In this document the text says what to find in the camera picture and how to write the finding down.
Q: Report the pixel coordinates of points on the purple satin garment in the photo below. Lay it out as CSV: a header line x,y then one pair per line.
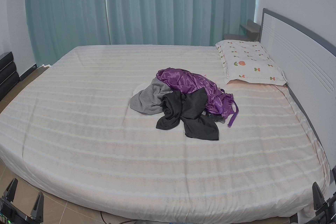
x,y
183,81

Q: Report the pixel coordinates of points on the dark grey garment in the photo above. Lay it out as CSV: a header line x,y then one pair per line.
x,y
216,118

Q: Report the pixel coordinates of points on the bed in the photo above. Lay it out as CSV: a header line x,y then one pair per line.
x,y
105,125

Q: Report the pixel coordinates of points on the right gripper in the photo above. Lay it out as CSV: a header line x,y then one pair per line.
x,y
326,215

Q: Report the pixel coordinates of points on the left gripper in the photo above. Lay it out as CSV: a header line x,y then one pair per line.
x,y
15,213

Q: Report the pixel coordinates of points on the white garment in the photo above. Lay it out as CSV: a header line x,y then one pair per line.
x,y
139,89

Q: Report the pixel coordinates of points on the white printed pillow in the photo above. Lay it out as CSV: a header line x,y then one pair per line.
x,y
249,60

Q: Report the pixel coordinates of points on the black T-shirt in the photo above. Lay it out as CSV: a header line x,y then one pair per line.
x,y
194,107

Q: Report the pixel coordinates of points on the grey bedside table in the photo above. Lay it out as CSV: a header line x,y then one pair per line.
x,y
249,28

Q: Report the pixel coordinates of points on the black chest of drawers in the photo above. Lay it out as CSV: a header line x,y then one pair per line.
x,y
7,73

